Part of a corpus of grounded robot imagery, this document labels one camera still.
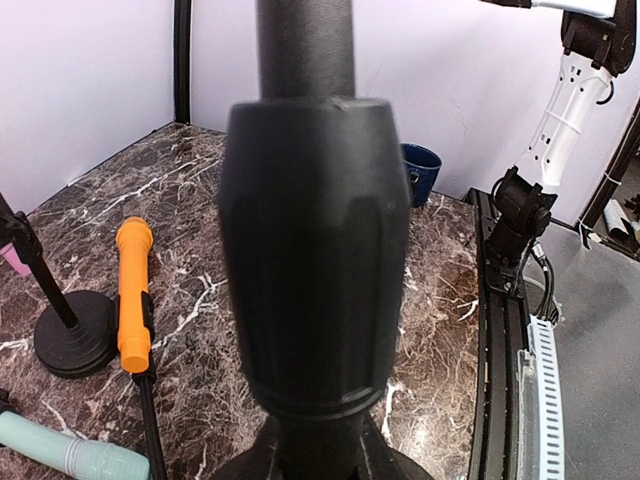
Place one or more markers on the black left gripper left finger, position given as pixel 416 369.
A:
pixel 257 463

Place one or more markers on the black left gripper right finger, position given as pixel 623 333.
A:
pixel 377 460

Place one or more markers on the orange toy microphone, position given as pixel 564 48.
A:
pixel 134 240

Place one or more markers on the black stand for beige microphone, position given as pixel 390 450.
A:
pixel 314 208

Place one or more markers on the black stand with orange microphone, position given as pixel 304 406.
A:
pixel 145 382

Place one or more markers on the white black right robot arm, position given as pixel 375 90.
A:
pixel 598 44

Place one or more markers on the mint green toy microphone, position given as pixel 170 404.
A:
pixel 76 457

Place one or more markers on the black stand with pink microphone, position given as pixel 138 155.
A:
pixel 75 336

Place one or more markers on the pink toy microphone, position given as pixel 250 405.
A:
pixel 9 253

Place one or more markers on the dark blue mug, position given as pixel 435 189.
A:
pixel 423 167

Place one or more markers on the white slotted cable duct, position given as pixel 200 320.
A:
pixel 541 442

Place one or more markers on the black aluminium rail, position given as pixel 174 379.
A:
pixel 501 335

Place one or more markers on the black right corner post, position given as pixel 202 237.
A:
pixel 626 150

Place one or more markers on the black corner post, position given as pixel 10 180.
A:
pixel 626 150
pixel 182 60

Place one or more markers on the black left corner post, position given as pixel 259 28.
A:
pixel 182 60

